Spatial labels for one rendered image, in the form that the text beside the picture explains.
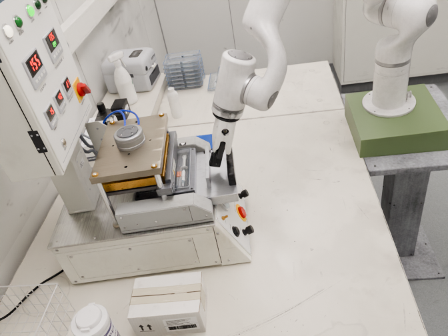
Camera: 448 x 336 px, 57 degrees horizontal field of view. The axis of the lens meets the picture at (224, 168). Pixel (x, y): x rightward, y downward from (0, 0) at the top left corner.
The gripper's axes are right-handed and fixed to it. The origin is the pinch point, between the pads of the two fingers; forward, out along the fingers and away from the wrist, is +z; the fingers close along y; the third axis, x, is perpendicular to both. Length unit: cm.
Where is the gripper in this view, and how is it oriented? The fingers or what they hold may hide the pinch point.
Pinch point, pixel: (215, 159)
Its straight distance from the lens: 116.6
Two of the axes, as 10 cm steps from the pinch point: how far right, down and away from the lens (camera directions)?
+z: -2.0, 7.8, 5.9
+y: -0.5, -6.1, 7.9
